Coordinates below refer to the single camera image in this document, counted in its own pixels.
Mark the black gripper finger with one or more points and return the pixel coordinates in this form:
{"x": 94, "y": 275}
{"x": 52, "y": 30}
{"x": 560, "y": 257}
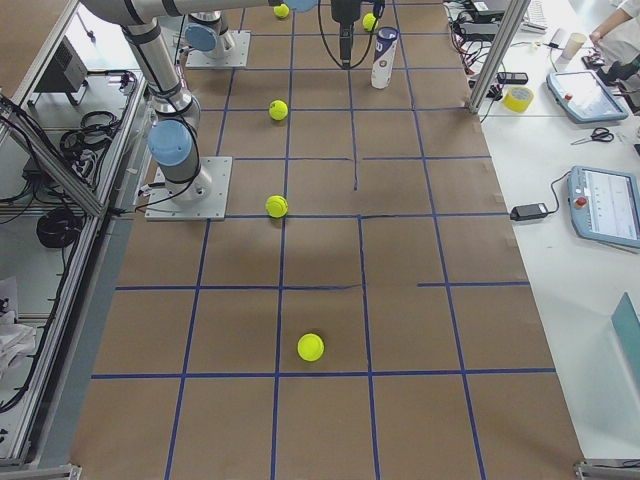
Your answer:
{"x": 345, "y": 44}

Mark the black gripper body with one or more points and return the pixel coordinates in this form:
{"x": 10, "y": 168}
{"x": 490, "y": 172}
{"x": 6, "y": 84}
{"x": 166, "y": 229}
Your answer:
{"x": 344, "y": 14}

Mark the white blue tennis ball can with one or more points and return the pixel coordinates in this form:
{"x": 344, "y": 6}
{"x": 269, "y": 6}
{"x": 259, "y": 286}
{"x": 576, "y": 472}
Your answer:
{"x": 384, "y": 55}

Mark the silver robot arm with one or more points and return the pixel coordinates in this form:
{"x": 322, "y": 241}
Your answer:
{"x": 173, "y": 142}
{"x": 208, "y": 32}

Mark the tennis ball front left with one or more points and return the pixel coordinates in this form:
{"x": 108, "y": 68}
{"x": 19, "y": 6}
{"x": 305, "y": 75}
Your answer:
{"x": 369, "y": 21}

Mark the tennis ball near base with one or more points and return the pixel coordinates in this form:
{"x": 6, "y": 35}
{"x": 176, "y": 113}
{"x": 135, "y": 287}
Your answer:
{"x": 281, "y": 11}
{"x": 276, "y": 206}

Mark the tennis ball centre back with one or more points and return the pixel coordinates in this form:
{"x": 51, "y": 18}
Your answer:
{"x": 278, "y": 110}

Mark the Wilson tennis ball right side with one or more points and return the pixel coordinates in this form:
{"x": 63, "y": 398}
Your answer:
{"x": 310, "y": 347}

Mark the black phone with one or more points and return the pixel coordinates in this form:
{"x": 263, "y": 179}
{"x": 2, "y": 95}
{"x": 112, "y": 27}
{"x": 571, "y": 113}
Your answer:
{"x": 512, "y": 78}

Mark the yellow tape roll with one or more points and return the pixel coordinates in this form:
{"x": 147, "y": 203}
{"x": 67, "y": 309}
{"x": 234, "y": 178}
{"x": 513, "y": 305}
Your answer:
{"x": 518, "y": 99}

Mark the paper cup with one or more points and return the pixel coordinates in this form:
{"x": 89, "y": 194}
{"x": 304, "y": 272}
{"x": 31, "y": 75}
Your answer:
{"x": 573, "y": 45}

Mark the upper teach pendant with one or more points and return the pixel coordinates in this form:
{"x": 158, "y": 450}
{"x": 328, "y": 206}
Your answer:
{"x": 584, "y": 97}

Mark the teach pendant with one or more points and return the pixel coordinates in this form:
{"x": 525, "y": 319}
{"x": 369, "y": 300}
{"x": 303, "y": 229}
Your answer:
{"x": 604, "y": 205}
{"x": 584, "y": 97}

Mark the black power adapter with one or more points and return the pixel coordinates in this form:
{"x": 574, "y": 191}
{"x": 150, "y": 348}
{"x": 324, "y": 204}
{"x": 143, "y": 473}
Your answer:
{"x": 528, "y": 212}

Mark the person in white coat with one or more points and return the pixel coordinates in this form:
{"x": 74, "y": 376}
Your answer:
{"x": 624, "y": 14}

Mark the black scissors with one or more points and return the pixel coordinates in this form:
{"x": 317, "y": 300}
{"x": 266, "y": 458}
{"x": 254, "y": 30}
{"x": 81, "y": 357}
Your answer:
{"x": 599, "y": 134}

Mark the grey box device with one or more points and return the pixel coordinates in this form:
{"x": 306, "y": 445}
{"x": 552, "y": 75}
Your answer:
{"x": 66, "y": 73}

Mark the lower teach pendant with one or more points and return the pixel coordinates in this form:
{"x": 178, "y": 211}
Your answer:
{"x": 604, "y": 205}

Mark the white crumpled cloth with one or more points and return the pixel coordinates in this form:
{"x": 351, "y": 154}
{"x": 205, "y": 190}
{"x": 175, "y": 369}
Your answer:
{"x": 17, "y": 340}

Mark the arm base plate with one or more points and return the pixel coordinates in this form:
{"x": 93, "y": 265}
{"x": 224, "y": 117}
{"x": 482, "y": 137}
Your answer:
{"x": 236, "y": 59}
{"x": 206, "y": 198}

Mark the aluminium frame post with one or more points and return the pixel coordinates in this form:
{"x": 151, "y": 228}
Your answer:
{"x": 509, "y": 26}

